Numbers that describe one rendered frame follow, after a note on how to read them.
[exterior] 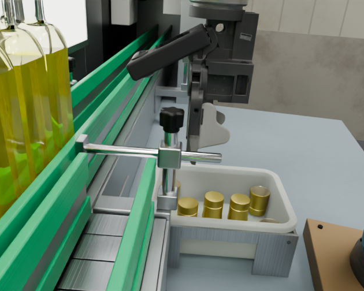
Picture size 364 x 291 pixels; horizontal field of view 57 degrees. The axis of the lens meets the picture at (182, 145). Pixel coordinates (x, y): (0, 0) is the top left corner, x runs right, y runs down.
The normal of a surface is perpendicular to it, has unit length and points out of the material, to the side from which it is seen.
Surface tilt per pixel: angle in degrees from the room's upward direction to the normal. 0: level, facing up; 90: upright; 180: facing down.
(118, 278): 0
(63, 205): 90
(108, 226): 0
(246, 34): 90
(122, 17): 90
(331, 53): 90
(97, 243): 0
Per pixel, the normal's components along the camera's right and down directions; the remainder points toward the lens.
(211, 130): 0.00, 0.25
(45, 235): 1.00, 0.07
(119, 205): 0.06, -0.91
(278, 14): -0.18, 0.40
